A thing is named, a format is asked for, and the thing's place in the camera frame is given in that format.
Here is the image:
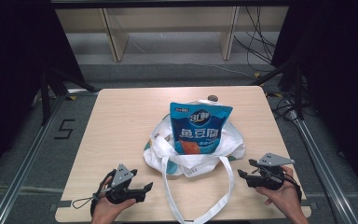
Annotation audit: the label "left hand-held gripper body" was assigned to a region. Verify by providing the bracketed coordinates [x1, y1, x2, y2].
[104, 163, 146, 205]

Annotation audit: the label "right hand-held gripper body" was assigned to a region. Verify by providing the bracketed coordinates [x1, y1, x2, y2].
[254, 151, 296, 191]

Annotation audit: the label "white orange green tote bag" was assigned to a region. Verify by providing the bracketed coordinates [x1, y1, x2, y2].
[143, 99, 247, 224]

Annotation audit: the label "blue snack packet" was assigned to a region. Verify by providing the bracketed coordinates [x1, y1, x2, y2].
[169, 102, 234, 156]

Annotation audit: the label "person's left hand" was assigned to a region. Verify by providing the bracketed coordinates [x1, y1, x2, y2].
[90, 195, 137, 224]

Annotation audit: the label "person's right hand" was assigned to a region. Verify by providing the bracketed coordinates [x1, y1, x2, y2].
[255, 165, 303, 216]

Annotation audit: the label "black metal stand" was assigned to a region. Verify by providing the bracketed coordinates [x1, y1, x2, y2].
[39, 66, 98, 126]
[251, 58, 305, 121]

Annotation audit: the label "black curtain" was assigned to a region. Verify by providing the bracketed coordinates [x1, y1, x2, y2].
[271, 0, 358, 203]
[0, 0, 87, 185]

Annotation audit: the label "right hand-held gripper cable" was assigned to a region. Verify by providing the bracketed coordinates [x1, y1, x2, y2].
[282, 173, 303, 203]

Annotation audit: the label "hand-held gripper cable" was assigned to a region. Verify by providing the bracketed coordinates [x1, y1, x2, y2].
[72, 169, 117, 217]
[282, 173, 303, 203]

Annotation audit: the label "left hand-held gripper cable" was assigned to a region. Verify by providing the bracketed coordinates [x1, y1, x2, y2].
[72, 169, 117, 217]

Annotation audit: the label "black floor cables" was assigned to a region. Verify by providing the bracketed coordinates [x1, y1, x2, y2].
[266, 91, 300, 122]

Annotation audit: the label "aluminium floor rail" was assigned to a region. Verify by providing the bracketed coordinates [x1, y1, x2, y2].
[0, 92, 67, 224]
[292, 117, 358, 224]

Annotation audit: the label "thin white floor cable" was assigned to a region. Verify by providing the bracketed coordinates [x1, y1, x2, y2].
[180, 61, 256, 79]

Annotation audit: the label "bundle of black cables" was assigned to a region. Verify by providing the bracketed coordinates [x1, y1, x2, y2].
[232, 6, 278, 73]

